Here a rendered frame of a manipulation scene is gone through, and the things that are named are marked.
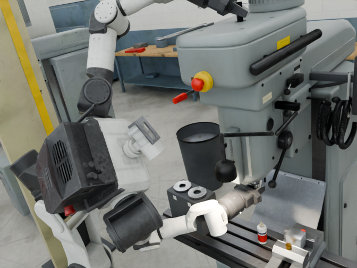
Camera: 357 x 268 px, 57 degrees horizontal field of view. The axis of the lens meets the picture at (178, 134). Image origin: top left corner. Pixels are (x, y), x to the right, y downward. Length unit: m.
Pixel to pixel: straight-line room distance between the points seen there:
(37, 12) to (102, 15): 9.59
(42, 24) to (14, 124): 8.35
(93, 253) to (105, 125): 0.60
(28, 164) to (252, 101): 0.82
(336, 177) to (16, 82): 2.04
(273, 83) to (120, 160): 0.54
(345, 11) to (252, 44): 4.53
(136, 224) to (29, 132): 1.72
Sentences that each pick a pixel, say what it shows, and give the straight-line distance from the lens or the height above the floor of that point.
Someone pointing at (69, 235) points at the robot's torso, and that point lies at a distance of 1.34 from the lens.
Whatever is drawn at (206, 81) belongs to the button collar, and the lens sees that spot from 0.97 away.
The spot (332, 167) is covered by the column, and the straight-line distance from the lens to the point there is 1.67.
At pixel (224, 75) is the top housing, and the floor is 1.78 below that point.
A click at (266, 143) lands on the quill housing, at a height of 1.49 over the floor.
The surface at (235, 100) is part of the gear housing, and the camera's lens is 1.09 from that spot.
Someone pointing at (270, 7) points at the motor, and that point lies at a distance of 1.27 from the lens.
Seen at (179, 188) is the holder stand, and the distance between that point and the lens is 1.64.
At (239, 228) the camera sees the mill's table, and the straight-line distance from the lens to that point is 1.67.
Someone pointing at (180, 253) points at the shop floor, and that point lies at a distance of 2.94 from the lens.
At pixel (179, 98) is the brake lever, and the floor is 1.71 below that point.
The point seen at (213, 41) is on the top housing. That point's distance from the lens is 0.95.
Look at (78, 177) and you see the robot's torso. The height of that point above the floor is 1.62.
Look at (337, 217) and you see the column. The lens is 1.86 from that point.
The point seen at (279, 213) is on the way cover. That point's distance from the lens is 1.78.
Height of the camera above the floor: 2.04
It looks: 24 degrees down
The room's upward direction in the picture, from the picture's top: 10 degrees counter-clockwise
